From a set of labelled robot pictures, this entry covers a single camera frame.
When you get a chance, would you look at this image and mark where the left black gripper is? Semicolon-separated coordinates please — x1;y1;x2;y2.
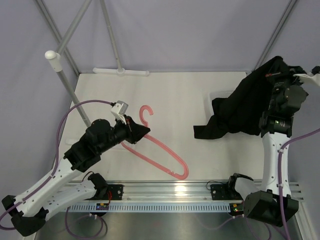
97;114;150;154

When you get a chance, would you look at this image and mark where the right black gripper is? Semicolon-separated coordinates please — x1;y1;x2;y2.
266;57;309;112

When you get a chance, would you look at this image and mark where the pink plastic hanger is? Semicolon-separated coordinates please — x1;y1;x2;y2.
121;104;190;181

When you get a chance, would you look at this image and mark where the black shirt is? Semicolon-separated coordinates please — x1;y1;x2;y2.
193;56;293;140

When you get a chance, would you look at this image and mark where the silver white garment rack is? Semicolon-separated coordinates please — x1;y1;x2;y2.
44;0;150;128

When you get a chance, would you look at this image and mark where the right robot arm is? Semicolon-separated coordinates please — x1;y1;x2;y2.
226;63;308;227

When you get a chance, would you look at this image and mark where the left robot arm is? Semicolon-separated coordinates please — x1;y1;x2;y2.
1;116;151;237

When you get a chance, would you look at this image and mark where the white perforated plastic basket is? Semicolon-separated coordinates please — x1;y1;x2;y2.
204;89;236;118

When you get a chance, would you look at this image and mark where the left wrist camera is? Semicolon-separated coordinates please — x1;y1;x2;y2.
110;100;129;125

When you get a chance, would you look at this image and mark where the aluminium frame post right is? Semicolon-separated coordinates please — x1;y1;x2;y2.
252;0;299;71

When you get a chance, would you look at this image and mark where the aluminium mounting rail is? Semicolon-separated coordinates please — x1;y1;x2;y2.
58;181;305;203

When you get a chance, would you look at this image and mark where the white slotted cable duct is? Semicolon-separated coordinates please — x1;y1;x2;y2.
69;202;231;213

